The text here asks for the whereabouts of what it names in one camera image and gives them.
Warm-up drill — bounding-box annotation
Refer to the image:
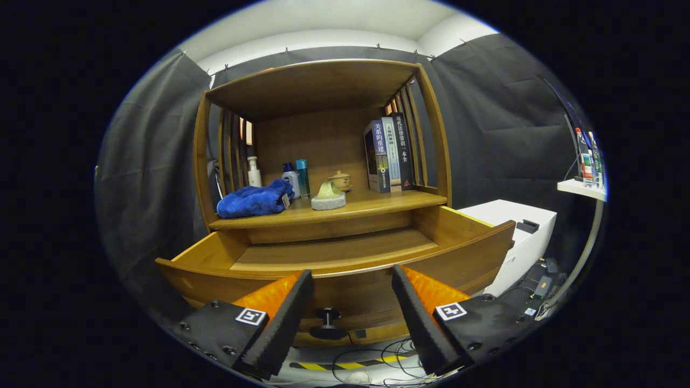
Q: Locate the black spine book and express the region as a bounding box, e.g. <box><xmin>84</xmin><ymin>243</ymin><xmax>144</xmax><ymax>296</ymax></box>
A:
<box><xmin>389</xmin><ymin>112</ymin><xmax>415</xmax><ymax>190</ymax></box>

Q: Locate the black power strip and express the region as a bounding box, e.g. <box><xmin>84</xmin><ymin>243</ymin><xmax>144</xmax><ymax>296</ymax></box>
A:
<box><xmin>517</xmin><ymin>258</ymin><xmax>567</xmax><ymax>318</ymax></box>

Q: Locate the white bottle blue cap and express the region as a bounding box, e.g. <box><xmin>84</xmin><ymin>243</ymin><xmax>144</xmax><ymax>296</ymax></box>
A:
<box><xmin>281</xmin><ymin>163</ymin><xmax>301</xmax><ymax>199</ymax></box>

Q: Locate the white side cabinet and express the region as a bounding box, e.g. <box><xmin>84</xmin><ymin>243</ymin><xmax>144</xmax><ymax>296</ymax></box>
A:
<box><xmin>457</xmin><ymin>199</ymin><xmax>557</xmax><ymax>297</ymax></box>

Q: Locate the blue towel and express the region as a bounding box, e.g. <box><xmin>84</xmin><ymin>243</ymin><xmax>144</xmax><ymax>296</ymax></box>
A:
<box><xmin>217</xmin><ymin>179</ymin><xmax>295</xmax><ymax>219</ymax></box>

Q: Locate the beige lidded teacup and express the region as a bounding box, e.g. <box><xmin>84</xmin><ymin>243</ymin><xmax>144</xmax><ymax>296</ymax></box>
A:
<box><xmin>328</xmin><ymin>170</ymin><xmax>354</xmax><ymax>193</ymax></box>

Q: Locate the white wall shelf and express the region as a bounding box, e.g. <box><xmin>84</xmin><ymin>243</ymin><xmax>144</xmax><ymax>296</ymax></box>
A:
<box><xmin>557</xmin><ymin>179</ymin><xmax>607</xmax><ymax>203</ymax></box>

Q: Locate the wooden cabinet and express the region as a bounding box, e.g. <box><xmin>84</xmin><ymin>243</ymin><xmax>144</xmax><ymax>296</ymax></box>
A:
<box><xmin>193</xmin><ymin>58</ymin><xmax>453</xmax><ymax>347</ymax></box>

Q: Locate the wooden drawer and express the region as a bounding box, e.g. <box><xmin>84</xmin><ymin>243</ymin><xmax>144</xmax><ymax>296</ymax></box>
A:
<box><xmin>155</xmin><ymin>205</ymin><xmax>516</xmax><ymax>341</ymax></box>

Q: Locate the blue spine book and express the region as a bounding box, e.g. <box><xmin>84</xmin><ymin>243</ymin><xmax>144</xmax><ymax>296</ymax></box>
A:
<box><xmin>364</xmin><ymin>120</ymin><xmax>391</xmax><ymax>193</ymax></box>

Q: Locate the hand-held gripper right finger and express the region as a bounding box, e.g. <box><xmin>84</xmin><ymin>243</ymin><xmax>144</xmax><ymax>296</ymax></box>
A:
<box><xmin>391</xmin><ymin>264</ymin><xmax>540</xmax><ymax>377</ymax></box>

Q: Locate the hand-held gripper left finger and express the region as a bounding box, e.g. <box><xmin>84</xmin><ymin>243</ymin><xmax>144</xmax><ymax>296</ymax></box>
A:
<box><xmin>175</xmin><ymin>269</ymin><xmax>315</xmax><ymax>381</ymax></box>

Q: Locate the white spine book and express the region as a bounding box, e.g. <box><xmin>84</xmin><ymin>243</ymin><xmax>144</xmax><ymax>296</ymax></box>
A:
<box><xmin>382</xmin><ymin>117</ymin><xmax>403</xmax><ymax>192</ymax></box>

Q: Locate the red label water bottle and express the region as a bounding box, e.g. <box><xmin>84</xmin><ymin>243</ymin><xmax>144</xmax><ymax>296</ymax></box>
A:
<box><xmin>575</xmin><ymin>128</ymin><xmax>594</xmax><ymax>186</ymax></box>

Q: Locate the yellow black floor tape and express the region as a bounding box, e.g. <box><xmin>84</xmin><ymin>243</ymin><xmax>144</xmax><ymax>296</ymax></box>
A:
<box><xmin>289</xmin><ymin>355</ymin><xmax>410</xmax><ymax>371</ymax></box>

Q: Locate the green label water bottle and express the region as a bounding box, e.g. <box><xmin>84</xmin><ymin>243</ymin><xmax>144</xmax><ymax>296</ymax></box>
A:
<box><xmin>588</xmin><ymin>131</ymin><xmax>603</xmax><ymax>189</ymax></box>

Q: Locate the wooden countertop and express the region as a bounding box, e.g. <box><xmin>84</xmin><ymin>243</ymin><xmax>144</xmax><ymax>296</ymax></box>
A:
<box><xmin>209</xmin><ymin>186</ymin><xmax>448</xmax><ymax>231</ymax></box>

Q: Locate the green handled grey scrubber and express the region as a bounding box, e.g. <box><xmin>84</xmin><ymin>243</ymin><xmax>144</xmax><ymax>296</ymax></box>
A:
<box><xmin>311</xmin><ymin>181</ymin><xmax>347</xmax><ymax>211</ymax></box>

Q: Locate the clear bottle teal cap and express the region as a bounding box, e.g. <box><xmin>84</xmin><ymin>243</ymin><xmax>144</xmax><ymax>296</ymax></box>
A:
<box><xmin>294</xmin><ymin>159</ymin><xmax>311</xmax><ymax>198</ymax></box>

